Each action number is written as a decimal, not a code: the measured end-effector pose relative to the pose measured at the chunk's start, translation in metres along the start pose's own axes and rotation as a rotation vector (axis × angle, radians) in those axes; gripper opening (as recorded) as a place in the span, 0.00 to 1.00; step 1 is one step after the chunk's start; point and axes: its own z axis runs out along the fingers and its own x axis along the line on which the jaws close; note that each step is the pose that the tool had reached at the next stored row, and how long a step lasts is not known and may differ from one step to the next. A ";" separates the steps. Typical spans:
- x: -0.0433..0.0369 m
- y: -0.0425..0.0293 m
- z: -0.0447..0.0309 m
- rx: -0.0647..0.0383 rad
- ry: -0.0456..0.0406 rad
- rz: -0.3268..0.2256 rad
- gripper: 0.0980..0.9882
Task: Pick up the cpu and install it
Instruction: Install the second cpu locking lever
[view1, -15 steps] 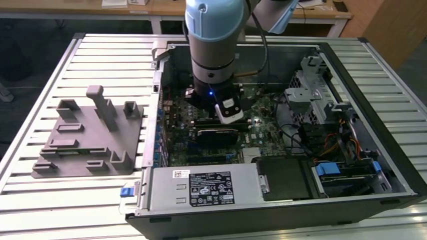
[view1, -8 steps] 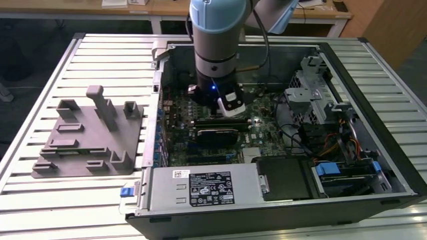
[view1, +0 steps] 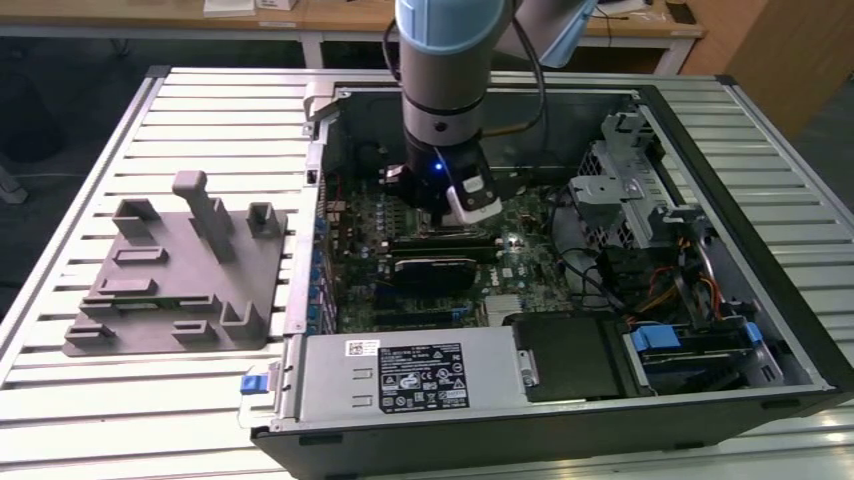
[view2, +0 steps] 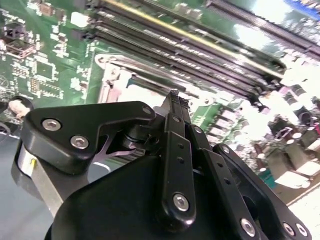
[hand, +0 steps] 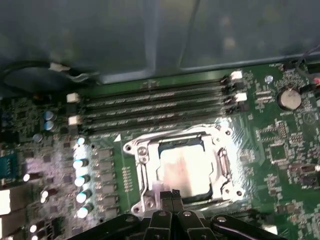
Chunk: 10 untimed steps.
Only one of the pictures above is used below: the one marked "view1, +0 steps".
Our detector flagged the CPU socket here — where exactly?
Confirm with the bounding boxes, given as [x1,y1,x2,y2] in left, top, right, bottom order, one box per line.
[414,212,483,239]

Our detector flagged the RAM slot with black clips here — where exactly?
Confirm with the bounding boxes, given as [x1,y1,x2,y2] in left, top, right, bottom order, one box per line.
[391,247,497,257]
[390,237,494,247]

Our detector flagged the RAM slot with white clips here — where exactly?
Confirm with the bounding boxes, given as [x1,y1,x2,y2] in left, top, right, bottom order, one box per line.
[390,242,495,252]

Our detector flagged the green RAM stick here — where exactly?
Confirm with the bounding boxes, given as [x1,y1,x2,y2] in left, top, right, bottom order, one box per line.
[393,251,501,265]
[116,295,212,307]

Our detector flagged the black graphics card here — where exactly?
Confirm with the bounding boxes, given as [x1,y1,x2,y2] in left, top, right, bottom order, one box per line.
[390,255,481,297]

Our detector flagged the green motherboard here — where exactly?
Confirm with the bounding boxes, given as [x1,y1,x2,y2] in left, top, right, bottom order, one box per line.
[318,167,589,335]

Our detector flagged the silver chipset heatsink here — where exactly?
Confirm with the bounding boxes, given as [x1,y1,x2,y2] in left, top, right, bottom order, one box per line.
[483,294,523,316]

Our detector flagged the black expansion slot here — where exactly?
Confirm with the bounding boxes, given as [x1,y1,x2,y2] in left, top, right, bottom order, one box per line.
[373,310,459,327]

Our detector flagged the silver drive cage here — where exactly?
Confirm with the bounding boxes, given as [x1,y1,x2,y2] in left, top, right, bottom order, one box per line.
[566,112,675,251]

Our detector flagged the grey parts rack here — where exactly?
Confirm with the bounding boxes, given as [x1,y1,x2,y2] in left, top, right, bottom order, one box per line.
[60,170,292,357]

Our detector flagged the grey power supply unit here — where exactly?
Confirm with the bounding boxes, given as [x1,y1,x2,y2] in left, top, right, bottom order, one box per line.
[292,332,529,421]

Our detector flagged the wooden desk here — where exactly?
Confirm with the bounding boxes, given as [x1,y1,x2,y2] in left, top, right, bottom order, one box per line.
[179,0,709,76]

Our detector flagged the hard disk in blue carrier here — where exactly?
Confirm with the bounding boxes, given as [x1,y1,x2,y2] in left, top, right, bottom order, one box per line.
[626,322,786,396]

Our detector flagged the black open PC case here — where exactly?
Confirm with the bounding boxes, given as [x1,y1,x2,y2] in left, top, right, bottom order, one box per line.
[238,74,854,480]

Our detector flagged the brown wooden cabinet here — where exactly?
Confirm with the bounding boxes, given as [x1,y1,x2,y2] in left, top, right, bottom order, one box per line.
[679,0,854,146]

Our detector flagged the grey chair base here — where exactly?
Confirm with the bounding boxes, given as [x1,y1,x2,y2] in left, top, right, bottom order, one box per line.
[0,162,30,205]

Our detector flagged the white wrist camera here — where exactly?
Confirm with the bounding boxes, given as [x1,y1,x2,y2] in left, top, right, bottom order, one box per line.
[445,174,503,226]

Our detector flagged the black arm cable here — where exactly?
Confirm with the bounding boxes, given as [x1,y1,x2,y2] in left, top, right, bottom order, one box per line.
[481,14,550,139]

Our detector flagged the black cable loop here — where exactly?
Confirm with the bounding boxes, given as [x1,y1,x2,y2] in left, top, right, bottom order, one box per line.
[558,243,629,312]

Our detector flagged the orange and yellow wires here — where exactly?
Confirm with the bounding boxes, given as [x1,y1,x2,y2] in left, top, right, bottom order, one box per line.
[623,238,726,326]

